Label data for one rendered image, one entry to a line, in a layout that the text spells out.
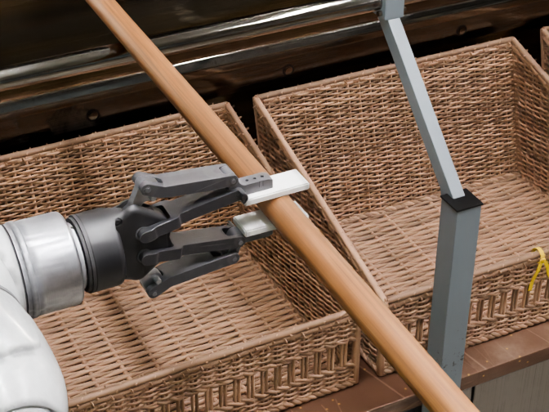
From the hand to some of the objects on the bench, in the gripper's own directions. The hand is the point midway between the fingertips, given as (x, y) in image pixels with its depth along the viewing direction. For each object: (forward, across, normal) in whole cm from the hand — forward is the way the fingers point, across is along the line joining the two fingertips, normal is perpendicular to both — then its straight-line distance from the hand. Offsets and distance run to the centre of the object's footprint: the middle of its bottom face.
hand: (271, 203), depth 117 cm
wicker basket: (+3, +62, -54) cm, 82 cm away
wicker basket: (+62, +61, -54) cm, 102 cm away
